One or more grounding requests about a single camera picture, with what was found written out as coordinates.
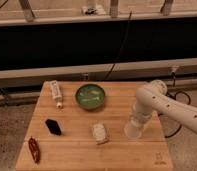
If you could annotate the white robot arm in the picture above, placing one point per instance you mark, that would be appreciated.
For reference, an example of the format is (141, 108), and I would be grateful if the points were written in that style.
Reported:
(152, 96)

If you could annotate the white wrapped packet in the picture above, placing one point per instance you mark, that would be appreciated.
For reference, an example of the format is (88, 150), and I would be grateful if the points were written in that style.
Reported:
(99, 133)

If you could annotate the green bowl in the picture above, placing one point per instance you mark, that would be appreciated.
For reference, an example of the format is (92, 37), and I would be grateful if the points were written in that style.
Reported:
(90, 96)

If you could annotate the wooden cutting board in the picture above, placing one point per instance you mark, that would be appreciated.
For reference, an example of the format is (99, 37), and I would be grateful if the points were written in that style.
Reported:
(76, 149)

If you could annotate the white toothpaste tube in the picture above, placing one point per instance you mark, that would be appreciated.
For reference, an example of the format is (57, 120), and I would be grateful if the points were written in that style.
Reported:
(56, 93)

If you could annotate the black eraser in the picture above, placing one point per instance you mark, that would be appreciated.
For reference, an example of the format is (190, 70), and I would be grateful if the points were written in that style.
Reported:
(53, 126)

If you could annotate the dark red chili pepper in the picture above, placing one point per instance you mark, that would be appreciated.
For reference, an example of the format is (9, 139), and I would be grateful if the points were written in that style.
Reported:
(34, 149)

